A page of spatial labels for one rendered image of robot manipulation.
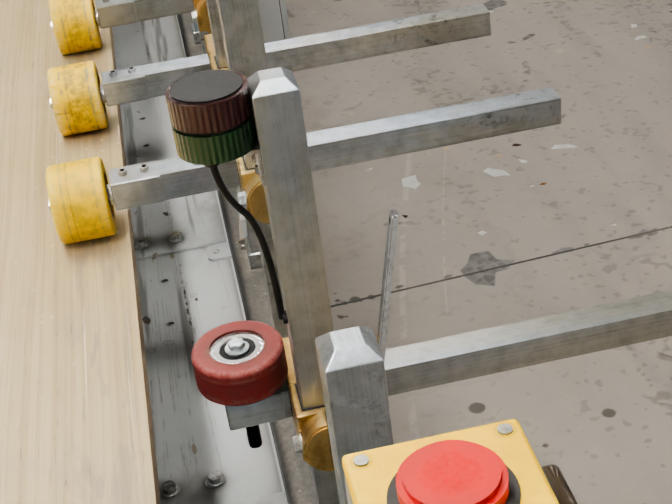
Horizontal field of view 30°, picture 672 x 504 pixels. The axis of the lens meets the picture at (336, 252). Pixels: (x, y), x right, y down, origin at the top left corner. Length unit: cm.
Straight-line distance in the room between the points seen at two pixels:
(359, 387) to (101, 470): 32
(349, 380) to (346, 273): 207
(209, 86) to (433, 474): 51
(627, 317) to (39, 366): 52
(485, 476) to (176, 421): 104
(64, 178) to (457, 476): 85
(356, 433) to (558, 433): 160
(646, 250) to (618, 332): 167
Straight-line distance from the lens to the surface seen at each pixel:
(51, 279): 124
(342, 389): 73
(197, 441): 144
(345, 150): 127
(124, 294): 119
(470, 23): 152
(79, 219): 124
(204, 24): 165
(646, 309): 116
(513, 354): 113
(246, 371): 105
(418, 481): 45
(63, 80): 147
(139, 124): 216
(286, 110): 91
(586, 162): 316
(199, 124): 89
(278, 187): 94
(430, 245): 286
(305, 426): 105
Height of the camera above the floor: 154
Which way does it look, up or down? 32 degrees down
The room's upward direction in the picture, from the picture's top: 8 degrees counter-clockwise
